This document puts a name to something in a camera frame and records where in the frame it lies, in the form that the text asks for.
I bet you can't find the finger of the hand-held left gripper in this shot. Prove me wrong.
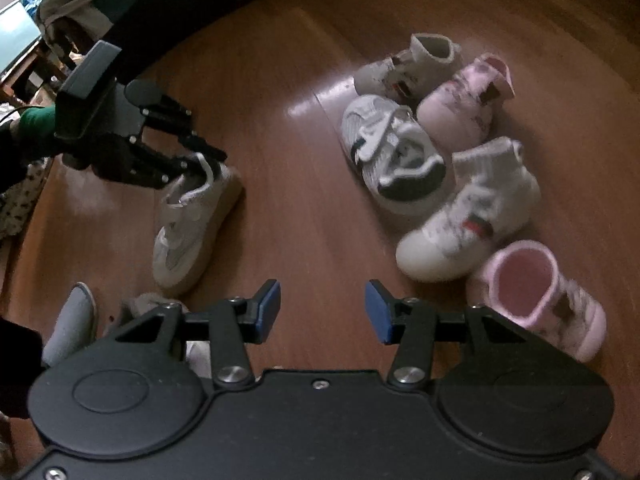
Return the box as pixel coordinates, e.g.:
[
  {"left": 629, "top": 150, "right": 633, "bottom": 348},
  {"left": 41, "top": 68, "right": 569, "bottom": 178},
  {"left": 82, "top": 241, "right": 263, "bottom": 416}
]
[
  {"left": 125, "top": 141, "right": 215, "bottom": 191},
  {"left": 141, "top": 94, "right": 228, "bottom": 161}
]

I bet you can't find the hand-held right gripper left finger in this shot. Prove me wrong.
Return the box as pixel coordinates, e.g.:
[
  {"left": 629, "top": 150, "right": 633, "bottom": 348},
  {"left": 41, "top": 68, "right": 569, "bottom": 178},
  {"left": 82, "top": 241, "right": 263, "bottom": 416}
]
[{"left": 100, "top": 279, "right": 282, "bottom": 391}]

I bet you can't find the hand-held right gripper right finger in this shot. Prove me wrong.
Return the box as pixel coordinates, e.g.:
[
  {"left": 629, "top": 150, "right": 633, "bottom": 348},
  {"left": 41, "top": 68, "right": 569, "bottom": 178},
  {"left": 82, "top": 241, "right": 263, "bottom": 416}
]
[{"left": 364, "top": 280, "right": 546, "bottom": 391}]

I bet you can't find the plain white strap sneaker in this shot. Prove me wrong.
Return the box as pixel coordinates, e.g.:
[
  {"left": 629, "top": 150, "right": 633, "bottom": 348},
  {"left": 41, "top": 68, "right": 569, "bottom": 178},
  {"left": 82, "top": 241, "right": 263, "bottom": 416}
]
[{"left": 151, "top": 152, "right": 246, "bottom": 297}]

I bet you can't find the white knit sock shoe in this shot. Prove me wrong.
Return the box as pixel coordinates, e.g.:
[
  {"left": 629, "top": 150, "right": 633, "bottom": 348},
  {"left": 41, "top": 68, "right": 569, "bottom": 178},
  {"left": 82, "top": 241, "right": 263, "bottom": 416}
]
[
  {"left": 353, "top": 33, "right": 463, "bottom": 100},
  {"left": 395, "top": 137, "right": 542, "bottom": 282}
]

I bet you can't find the white lace-up sneaker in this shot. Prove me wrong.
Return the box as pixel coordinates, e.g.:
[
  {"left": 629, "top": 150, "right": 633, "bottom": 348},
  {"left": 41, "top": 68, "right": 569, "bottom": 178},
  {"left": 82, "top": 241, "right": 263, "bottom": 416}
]
[
  {"left": 41, "top": 282, "right": 99, "bottom": 367},
  {"left": 102, "top": 294, "right": 211, "bottom": 378}
]

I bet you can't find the white navy-striped strap sneaker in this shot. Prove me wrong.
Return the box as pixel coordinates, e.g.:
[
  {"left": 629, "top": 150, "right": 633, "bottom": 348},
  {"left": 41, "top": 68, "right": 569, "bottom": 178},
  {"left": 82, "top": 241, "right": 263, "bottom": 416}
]
[{"left": 341, "top": 94, "right": 447, "bottom": 217}]

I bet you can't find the pink knit sock shoe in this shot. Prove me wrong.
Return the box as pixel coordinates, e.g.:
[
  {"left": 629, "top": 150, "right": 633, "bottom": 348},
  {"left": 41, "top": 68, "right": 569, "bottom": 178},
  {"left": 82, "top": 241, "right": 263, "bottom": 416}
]
[
  {"left": 416, "top": 54, "right": 516, "bottom": 147},
  {"left": 466, "top": 241, "right": 607, "bottom": 362}
]

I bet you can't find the person's left hand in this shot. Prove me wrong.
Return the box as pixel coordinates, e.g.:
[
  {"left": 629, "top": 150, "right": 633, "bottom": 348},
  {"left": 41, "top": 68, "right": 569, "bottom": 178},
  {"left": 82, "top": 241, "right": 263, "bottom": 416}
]
[{"left": 7, "top": 106, "right": 66, "bottom": 171}]

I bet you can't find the pale blue panel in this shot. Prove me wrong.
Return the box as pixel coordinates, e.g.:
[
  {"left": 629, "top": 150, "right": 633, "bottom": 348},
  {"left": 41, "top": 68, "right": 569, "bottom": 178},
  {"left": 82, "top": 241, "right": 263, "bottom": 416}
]
[{"left": 0, "top": 0, "right": 45, "bottom": 77}]

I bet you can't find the white dotted cloth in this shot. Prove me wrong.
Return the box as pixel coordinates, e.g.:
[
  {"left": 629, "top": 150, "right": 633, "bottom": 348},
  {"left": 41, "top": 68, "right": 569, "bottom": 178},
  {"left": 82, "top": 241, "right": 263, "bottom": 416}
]
[{"left": 0, "top": 160, "right": 51, "bottom": 243}]

